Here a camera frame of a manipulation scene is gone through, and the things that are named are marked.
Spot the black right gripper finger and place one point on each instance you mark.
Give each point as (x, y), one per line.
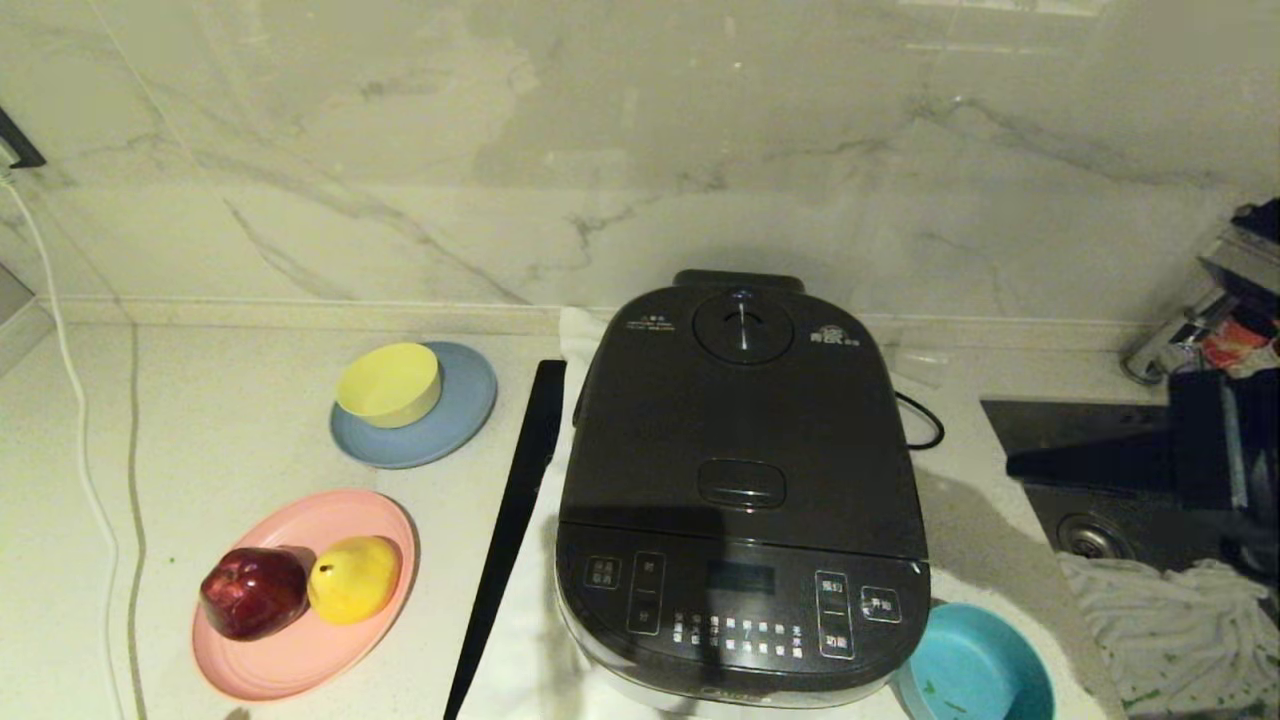
(1100, 465)

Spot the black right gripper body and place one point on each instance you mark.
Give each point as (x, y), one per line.
(1225, 440)

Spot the teal bowl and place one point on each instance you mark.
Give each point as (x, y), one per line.
(975, 670)

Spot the dark grey rice cooker lid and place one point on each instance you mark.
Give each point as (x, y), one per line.
(740, 420)

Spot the yellow bowl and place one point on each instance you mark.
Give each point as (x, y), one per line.
(388, 388)

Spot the dark metal sink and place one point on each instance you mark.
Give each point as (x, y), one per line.
(1080, 425)

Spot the metal sink drain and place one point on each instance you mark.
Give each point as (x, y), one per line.
(1092, 538)

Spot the red printed can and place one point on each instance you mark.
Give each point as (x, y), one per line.
(1235, 345)

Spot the chrome faucet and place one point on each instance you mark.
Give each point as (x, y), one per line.
(1170, 345)

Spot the white cloth with green specks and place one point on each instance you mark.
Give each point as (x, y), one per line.
(1170, 640)

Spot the clear plastic cup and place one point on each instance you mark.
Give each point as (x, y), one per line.
(918, 362)

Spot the black flat board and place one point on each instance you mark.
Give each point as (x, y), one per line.
(510, 530)

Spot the blue plate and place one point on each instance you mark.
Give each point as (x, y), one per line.
(460, 415)

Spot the yellow pear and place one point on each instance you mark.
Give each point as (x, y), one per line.
(353, 580)

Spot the pink plate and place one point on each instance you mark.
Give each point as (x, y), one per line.
(300, 660)

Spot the red apple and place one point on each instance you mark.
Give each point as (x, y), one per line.
(253, 593)

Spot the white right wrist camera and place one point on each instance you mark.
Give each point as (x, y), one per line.
(1250, 260)

